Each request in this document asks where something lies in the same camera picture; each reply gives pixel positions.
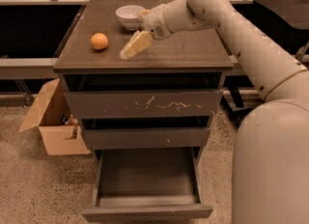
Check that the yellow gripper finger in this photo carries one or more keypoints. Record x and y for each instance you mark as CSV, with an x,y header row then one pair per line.
x,y
142,14
139,41

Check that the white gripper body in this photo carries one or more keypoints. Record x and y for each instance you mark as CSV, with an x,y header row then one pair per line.
x,y
154,21

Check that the orange fruit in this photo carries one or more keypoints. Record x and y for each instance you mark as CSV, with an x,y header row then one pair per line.
x,y
99,41

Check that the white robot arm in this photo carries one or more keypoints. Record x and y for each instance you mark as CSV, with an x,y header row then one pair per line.
x,y
270,182

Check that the grey top drawer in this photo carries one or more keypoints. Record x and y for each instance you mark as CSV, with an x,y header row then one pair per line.
x,y
111,96

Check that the grey drawer cabinet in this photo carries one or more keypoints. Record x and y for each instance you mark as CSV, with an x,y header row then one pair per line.
x,y
185,52

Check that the grey middle drawer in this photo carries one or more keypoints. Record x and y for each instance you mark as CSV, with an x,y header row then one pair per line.
x,y
134,133

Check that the grey open bottom drawer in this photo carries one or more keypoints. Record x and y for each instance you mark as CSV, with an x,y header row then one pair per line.
x,y
147,184

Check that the white ceramic bowl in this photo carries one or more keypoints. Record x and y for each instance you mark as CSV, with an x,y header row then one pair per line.
x,y
128,16

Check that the open cardboard box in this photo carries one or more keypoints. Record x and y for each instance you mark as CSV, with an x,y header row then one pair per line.
x,y
51,115

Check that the black side table stand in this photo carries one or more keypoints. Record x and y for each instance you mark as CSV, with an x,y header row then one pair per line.
x,y
285,22

